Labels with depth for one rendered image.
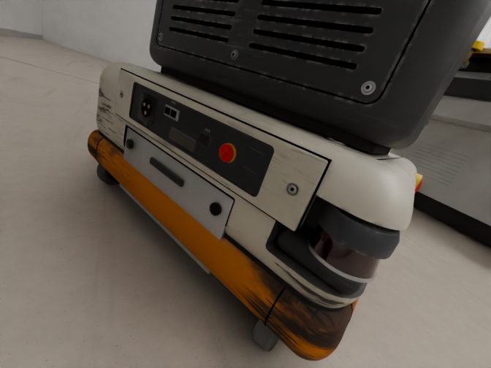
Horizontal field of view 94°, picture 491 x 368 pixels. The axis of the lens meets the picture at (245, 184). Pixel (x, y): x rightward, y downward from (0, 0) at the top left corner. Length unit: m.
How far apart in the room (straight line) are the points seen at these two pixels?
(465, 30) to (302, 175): 0.21
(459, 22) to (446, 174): 1.46
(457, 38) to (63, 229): 0.58
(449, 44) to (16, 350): 0.52
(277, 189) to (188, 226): 0.16
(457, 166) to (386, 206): 1.52
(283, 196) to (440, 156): 1.57
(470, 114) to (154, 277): 1.51
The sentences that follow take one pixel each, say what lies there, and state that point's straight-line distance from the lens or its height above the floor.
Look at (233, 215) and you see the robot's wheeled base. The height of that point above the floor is 0.16.
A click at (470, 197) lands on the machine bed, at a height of 0.19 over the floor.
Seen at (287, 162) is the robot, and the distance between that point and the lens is 0.24.
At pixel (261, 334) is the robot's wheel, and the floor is 0.04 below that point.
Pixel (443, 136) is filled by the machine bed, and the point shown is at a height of 0.44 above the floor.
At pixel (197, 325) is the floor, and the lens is 0.38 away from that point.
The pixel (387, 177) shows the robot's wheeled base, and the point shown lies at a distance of 0.25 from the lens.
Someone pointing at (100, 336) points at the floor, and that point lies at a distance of 0.36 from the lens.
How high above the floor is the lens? 0.30
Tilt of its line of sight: 20 degrees down
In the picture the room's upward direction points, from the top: 20 degrees clockwise
